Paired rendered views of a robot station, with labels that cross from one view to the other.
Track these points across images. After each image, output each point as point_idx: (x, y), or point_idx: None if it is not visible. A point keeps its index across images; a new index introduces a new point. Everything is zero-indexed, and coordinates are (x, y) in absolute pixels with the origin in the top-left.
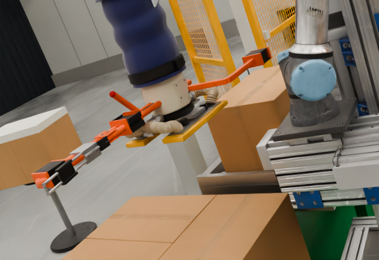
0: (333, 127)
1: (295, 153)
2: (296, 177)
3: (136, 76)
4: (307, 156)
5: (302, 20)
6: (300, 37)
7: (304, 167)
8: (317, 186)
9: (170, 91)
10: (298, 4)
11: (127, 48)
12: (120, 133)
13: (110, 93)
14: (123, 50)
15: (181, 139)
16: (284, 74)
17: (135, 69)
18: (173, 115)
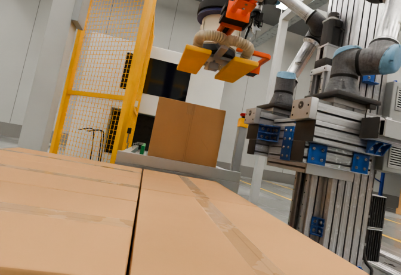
0: (375, 99)
1: (335, 113)
2: (328, 132)
3: (228, 0)
4: (341, 118)
5: (394, 25)
6: (391, 33)
7: (336, 126)
8: (338, 143)
9: (237, 33)
10: (392, 17)
11: None
12: (248, 12)
13: None
14: None
15: (257, 62)
16: (356, 55)
17: None
18: (231, 52)
